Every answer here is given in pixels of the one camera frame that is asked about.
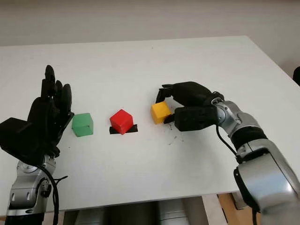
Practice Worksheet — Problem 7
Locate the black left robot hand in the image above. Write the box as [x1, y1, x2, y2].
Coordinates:
[27, 65, 75, 165]

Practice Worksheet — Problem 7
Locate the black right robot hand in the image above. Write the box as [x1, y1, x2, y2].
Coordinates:
[155, 81, 217, 125]

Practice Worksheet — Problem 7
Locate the green wooden block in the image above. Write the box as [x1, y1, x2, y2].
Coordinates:
[71, 112, 94, 137]

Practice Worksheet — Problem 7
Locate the yellow wooden block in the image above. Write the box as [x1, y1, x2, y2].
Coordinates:
[150, 101, 173, 125]

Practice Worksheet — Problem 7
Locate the red wooden block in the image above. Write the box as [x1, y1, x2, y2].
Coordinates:
[110, 109, 134, 135]

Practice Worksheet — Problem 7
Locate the black tape strip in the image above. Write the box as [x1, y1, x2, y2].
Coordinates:
[109, 125, 138, 136]

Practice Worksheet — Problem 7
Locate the grey left robot thigh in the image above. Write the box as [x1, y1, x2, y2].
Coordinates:
[74, 206, 109, 225]

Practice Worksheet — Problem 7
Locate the grey robot thigh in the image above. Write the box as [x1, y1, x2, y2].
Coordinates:
[74, 206, 109, 225]
[156, 198, 188, 225]

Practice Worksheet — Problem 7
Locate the dark chair part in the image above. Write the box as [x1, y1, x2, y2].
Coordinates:
[292, 67, 300, 86]

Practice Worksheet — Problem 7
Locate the grey right robot thigh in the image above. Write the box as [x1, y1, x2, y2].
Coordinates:
[156, 198, 188, 225]

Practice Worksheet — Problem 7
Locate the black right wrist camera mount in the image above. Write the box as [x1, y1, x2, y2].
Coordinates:
[174, 105, 218, 132]

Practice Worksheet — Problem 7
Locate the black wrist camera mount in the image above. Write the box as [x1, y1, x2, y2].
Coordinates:
[0, 118, 36, 165]
[174, 105, 218, 132]

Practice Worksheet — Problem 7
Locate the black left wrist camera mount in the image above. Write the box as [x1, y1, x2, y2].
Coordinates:
[0, 118, 36, 165]

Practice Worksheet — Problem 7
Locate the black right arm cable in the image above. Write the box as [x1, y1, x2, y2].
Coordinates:
[211, 91, 259, 225]

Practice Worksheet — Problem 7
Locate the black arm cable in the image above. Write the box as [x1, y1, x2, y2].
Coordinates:
[41, 164, 68, 225]
[211, 91, 259, 225]

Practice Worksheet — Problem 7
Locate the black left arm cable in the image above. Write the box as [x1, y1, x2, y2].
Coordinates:
[41, 164, 68, 225]

